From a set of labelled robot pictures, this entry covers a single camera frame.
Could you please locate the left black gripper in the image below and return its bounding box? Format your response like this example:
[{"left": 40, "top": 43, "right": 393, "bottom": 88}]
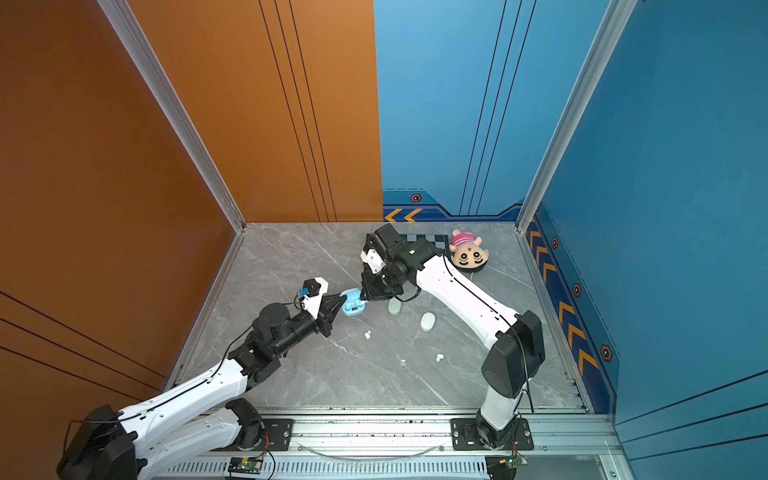
[{"left": 274, "top": 292, "right": 346, "bottom": 360}]

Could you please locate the light blue earbud case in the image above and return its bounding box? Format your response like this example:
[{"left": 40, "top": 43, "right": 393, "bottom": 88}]
[{"left": 342, "top": 288, "right": 367, "bottom": 317}]

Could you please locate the white earbud case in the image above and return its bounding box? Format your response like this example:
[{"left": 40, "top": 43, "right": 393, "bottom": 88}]
[{"left": 420, "top": 312, "right": 436, "bottom": 332}]

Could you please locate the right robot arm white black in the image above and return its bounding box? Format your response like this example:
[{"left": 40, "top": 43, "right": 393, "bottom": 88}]
[{"left": 360, "top": 224, "right": 546, "bottom": 450}]

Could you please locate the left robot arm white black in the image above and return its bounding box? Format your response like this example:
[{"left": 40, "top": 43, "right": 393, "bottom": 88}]
[{"left": 56, "top": 294, "right": 346, "bottom": 479}]

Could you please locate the black white chessboard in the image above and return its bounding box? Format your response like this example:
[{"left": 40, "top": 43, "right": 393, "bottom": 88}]
[{"left": 405, "top": 233, "right": 450, "bottom": 255}]

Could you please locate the pink plush doll head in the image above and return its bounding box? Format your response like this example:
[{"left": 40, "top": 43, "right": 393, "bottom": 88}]
[{"left": 449, "top": 229, "right": 490, "bottom": 273}]

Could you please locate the green circuit board left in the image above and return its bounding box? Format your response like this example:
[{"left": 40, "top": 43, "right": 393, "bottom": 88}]
[{"left": 227, "top": 457, "right": 264, "bottom": 476}]

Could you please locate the circuit board right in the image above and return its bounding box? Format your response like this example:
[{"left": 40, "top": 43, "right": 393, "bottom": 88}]
[{"left": 499, "top": 452, "right": 528, "bottom": 470}]

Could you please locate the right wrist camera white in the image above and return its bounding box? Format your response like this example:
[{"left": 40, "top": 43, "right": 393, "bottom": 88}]
[{"left": 360, "top": 247, "right": 387, "bottom": 275}]

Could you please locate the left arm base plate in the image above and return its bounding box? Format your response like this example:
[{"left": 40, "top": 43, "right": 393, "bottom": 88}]
[{"left": 233, "top": 418, "right": 294, "bottom": 452}]

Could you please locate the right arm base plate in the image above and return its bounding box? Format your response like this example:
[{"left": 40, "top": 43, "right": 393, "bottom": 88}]
[{"left": 450, "top": 416, "right": 535, "bottom": 451}]

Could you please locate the right aluminium corner post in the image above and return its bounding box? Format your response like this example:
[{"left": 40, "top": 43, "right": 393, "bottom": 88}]
[{"left": 516, "top": 0, "right": 637, "bottom": 234}]

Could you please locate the aluminium corner post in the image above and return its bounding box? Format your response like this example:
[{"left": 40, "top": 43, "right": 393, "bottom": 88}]
[
  {"left": 516, "top": 0, "right": 637, "bottom": 234},
  {"left": 98, "top": 0, "right": 246, "bottom": 234}
]

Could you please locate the left aluminium corner post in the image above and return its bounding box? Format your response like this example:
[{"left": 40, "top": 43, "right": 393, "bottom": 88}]
[{"left": 98, "top": 0, "right": 246, "bottom": 234}]

